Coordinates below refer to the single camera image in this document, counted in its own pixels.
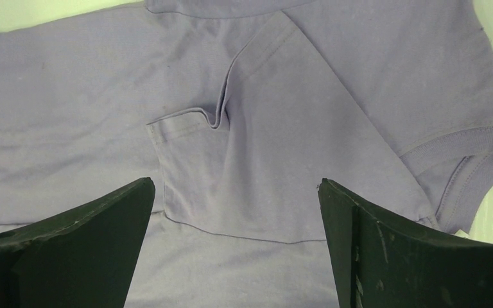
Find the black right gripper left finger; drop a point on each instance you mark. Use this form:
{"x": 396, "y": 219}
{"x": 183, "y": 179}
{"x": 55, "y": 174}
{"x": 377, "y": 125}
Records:
{"x": 83, "y": 257}

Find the purple t shirt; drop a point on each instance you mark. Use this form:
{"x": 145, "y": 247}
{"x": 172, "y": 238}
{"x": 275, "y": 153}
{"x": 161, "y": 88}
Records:
{"x": 237, "y": 110}

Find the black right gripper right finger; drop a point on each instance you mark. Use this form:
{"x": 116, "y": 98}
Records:
{"x": 382, "y": 259}

